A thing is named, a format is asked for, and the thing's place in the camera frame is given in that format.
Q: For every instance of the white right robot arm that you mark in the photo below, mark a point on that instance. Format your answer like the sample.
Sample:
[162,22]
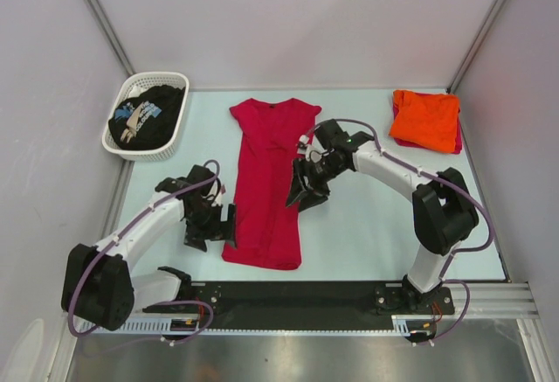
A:
[444,214]

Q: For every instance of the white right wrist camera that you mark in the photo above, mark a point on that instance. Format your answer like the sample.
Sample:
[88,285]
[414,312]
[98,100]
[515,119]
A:
[307,150]

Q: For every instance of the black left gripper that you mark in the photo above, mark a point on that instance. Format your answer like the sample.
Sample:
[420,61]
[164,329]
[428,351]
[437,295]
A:
[219,231]

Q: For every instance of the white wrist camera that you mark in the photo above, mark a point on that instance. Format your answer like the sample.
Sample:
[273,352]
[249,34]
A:
[216,193]
[307,150]

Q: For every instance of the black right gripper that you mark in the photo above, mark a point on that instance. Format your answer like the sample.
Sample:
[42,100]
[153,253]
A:
[320,193]

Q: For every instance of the folded orange t shirt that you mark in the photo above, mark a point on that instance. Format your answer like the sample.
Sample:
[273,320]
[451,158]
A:
[428,120]

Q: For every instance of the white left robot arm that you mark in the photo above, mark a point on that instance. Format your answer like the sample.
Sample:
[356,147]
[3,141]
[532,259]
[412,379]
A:
[98,285]

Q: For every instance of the white plastic laundry basket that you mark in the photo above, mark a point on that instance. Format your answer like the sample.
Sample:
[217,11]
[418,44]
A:
[132,87]

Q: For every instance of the grey slotted cable duct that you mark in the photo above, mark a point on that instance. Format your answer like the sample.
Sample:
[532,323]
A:
[155,326]

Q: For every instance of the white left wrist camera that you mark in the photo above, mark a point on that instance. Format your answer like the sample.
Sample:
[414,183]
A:
[216,193]

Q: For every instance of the black printed t shirt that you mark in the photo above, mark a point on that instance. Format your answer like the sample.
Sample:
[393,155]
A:
[146,121]

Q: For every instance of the aluminium frame rail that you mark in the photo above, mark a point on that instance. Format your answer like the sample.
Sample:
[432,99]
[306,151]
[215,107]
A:
[480,299]

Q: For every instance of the red polo shirt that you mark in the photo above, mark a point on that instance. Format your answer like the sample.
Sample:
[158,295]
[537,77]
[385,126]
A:
[267,231]

